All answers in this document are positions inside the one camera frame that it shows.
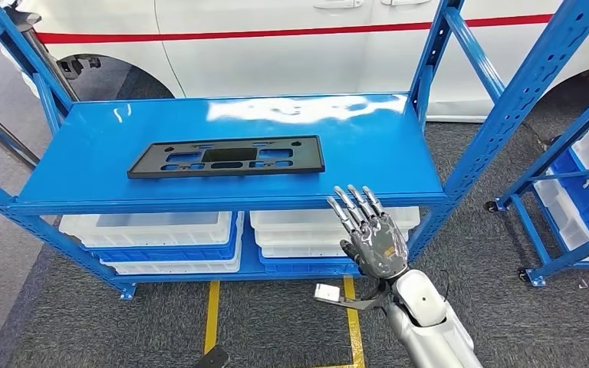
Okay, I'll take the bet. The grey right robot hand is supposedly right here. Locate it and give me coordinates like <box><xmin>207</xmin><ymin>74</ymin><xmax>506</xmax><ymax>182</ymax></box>
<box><xmin>324</xmin><ymin>184</ymin><xmax>410</xmax><ymax>281</ymax></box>

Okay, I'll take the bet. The black plastic panel part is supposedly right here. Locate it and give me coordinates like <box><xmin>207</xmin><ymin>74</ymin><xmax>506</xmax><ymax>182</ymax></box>
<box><xmin>127</xmin><ymin>135</ymin><xmax>326</xmax><ymax>180</ymax></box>

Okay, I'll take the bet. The blue metal shelf rack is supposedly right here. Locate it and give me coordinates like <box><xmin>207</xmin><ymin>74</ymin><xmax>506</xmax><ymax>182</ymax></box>
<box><xmin>0</xmin><ymin>0</ymin><xmax>589</xmax><ymax>301</ymax></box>

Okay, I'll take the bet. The blue wheeled metal rack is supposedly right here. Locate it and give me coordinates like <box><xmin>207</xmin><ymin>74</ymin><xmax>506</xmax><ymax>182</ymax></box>
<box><xmin>485</xmin><ymin>76</ymin><xmax>589</xmax><ymax>288</ymax></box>

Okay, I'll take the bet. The orange floor tape outline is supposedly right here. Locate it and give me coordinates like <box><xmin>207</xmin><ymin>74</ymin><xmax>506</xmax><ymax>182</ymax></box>
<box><xmin>203</xmin><ymin>275</ymin><xmax>367</xmax><ymax>368</ymax></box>

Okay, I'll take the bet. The blue plastic bin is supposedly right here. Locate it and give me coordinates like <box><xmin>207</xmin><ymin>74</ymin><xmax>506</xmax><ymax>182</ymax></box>
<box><xmin>550</xmin><ymin>147</ymin><xmax>589</xmax><ymax>238</ymax></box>

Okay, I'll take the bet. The white car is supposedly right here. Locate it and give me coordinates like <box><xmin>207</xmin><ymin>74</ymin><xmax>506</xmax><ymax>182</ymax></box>
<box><xmin>0</xmin><ymin>0</ymin><xmax>589</xmax><ymax>124</ymax></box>

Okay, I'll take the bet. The red barrier belt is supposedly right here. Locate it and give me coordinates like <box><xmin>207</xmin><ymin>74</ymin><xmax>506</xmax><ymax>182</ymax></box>
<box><xmin>35</xmin><ymin>8</ymin><xmax>589</xmax><ymax>45</ymax></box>

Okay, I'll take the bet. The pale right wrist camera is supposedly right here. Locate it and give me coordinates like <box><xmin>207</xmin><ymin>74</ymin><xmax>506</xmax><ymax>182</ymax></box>
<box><xmin>314</xmin><ymin>282</ymin><xmax>392</xmax><ymax>312</ymax></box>

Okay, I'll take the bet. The dark left wrist camera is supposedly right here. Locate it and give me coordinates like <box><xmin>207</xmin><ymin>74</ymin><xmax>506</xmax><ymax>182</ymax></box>
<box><xmin>194</xmin><ymin>345</ymin><xmax>231</xmax><ymax>368</ymax></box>

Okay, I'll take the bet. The chrome stanchion post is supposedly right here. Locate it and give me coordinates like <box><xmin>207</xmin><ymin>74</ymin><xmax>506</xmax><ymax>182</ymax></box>
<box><xmin>0</xmin><ymin>94</ymin><xmax>41</xmax><ymax>169</ymax></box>
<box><xmin>2</xmin><ymin>5</ymin><xmax>80</xmax><ymax>103</ymax></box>

